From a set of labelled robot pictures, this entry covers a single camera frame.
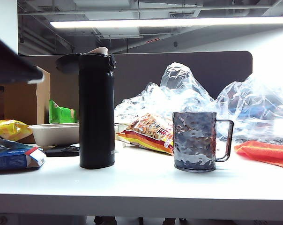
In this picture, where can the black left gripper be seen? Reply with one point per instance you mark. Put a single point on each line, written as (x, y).
(8, 68)

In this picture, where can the black thermos with lid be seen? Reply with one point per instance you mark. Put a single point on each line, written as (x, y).
(97, 105)

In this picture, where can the brown cardboard box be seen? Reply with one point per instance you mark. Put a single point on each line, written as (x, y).
(22, 105)

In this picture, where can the yellow snack bag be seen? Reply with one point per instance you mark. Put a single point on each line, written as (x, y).
(8, 129)

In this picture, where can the green snack packet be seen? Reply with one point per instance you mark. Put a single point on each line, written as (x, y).
(60, 114)

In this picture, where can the beige paper pulp bowl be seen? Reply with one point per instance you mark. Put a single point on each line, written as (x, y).
(57, 136)

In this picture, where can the blue carton box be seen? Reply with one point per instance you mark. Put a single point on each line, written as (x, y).
(8, 159)

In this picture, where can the black smartphone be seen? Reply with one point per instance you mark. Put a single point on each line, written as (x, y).
(61, 151)

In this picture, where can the orange striped snack bag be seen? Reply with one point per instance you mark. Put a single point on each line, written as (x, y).
(146, 133)

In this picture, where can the ceiling strip light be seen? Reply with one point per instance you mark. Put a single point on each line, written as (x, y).
(155, 22)

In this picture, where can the crumpled clear plastic bag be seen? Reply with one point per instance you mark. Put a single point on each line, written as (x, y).
(179, 82)
(249, 100)

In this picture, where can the hammered clear glass mug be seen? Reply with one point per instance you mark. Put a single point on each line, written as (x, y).
(194, 140)

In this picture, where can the dark desk partition panel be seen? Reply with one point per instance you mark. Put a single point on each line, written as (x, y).
(214, 70)

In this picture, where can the orange cloth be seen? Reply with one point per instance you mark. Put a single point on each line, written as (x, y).
(263, 152)

